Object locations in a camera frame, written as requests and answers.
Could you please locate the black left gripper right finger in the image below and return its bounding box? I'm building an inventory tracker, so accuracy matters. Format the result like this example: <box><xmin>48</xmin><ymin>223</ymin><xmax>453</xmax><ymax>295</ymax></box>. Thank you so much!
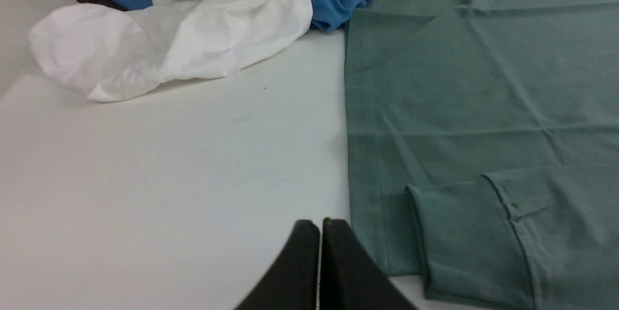
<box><xmin>319</xmin><ymin>218</ymin><xmax>416</xmax><ymax>310</ymax></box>

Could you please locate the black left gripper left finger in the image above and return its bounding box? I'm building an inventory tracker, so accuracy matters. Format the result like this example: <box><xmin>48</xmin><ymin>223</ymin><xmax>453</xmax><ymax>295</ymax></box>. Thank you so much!
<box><xmin>236</xmin><ymin>220</ymin><xmax>320</xmax><ymax>310</ymax></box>

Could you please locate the green long sleeve shirt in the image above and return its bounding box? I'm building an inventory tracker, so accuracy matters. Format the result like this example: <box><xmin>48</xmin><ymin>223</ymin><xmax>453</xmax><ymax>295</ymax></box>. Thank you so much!
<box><xmin>345</xmin><ymin>0</ymin><xmax>619</xmax><ymax>310</ymax></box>

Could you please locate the white shirt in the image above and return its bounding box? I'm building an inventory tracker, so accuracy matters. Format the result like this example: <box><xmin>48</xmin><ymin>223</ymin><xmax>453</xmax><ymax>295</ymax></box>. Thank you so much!
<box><xmin>28</xmin><ymin>0</ymin><xmax>312</xmax><ymax>103</ymax></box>

